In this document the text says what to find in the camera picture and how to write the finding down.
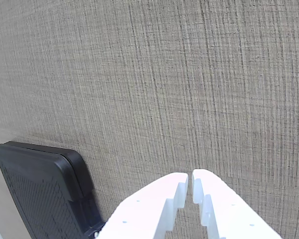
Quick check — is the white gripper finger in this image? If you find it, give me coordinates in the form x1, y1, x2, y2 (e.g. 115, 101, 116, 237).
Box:
96, 172, 189, 239
191, 169, 283, 239

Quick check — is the black plastic case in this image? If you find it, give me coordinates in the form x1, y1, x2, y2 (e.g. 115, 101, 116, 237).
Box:
0, 141, 106, 239

